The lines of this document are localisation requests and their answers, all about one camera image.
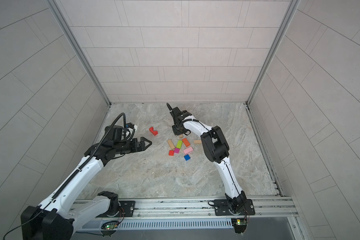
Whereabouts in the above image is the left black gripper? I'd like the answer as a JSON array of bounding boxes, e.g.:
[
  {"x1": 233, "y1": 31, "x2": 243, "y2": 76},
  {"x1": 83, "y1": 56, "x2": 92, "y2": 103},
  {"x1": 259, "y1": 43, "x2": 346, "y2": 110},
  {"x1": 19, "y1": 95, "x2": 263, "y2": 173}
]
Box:
[{"x1": 113, "y1": 137, "x2": 153, "y2": 155}]

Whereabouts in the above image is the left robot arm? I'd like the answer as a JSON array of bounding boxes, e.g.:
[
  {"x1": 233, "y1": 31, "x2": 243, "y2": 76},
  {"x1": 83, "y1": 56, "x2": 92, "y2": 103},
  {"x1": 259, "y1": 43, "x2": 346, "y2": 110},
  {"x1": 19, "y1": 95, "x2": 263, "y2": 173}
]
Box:
[{"x1": 21, "y1": 137, "x2": 152, "y2": 240}]

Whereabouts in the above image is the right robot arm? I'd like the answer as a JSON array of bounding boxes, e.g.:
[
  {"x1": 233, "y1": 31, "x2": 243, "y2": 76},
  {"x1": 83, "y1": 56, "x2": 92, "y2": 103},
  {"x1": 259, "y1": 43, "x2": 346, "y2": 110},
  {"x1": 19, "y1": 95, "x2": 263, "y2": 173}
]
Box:
[{"x1": 167, "y1": 104, "x2": 255, "y2": 216}]

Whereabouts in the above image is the lime green wood block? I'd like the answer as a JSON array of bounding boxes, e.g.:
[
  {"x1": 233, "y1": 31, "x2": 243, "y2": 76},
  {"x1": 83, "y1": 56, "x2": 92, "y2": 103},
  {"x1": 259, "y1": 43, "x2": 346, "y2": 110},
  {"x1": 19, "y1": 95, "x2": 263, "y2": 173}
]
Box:
[{"x1": 176, "y1": 140, "x2": 183, "y2": 149}]

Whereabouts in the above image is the red arch wood block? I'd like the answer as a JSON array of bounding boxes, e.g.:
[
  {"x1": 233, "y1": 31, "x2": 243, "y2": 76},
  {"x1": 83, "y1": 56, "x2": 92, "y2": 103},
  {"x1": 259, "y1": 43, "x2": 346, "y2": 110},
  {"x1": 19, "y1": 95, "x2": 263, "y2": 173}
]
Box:
[{"x1": 149, "y1": 127, "x2": 158, "y2": 136}]

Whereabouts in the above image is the orange wood block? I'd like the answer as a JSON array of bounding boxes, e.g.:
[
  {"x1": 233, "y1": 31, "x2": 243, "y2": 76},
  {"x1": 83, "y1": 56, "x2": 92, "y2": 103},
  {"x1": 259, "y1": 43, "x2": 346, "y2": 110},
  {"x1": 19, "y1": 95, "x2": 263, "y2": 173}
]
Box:
[{"x1": 182, "y1": 138, "x2": 191, "y2": 148}]

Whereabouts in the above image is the pink wood block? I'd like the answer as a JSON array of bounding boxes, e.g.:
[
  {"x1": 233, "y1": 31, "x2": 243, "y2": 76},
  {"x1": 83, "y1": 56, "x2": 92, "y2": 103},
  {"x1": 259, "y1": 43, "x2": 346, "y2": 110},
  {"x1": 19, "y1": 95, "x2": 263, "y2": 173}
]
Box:
[{"x1": 184, "y1": 147, "x2": 194, "y2": 155}]

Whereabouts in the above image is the left circuit board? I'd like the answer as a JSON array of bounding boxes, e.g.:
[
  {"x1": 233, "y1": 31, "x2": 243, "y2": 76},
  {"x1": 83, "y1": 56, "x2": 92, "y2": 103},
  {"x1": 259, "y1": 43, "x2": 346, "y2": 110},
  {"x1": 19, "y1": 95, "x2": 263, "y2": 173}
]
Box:
[{"x1": 101, "y1": 221, "x2": 120, "y2": 231}]

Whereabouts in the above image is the circuit board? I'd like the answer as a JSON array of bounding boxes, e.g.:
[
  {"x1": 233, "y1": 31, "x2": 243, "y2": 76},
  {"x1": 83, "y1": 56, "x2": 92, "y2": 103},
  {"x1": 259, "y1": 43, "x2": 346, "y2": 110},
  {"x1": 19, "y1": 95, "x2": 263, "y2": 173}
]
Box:
[
  {"x1": 101, "y1": 221, "x2": 120, "y2": 231},
  {"x1": 231, "y1": 218, "x2": 248, "y2": 229}
]

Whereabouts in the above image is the right circuit board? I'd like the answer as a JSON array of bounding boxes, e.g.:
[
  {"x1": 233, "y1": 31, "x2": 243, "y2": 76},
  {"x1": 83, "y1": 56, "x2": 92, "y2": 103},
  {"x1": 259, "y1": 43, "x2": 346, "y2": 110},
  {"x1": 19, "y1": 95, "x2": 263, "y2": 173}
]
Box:
[{"x1": 231, "y1": 218, "x2": 248, "y2": 229}]

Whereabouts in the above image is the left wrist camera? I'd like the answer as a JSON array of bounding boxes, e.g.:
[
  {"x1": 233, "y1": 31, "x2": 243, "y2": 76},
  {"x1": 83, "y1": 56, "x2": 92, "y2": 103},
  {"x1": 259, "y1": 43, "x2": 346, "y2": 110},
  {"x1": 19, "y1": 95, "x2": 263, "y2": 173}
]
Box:
[{"x1": 126, "y1": 123, "x2": 138, "y2": 131}]

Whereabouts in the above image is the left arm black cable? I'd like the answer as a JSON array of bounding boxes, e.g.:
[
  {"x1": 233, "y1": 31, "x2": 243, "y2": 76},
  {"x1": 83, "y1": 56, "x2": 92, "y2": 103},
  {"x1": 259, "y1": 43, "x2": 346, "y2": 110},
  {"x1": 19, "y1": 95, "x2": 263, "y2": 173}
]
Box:
[{"x1": 83, "y1": 112, "x2": 127, "y2": 166}]

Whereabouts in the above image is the aluminium mounting rail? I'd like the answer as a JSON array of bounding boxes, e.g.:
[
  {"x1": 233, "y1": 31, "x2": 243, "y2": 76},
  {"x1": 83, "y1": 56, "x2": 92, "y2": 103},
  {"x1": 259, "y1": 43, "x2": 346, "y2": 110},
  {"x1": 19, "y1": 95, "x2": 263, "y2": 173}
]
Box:
[{"x1": 62, "y1": 196, "x2": 298, "y2": 222}]

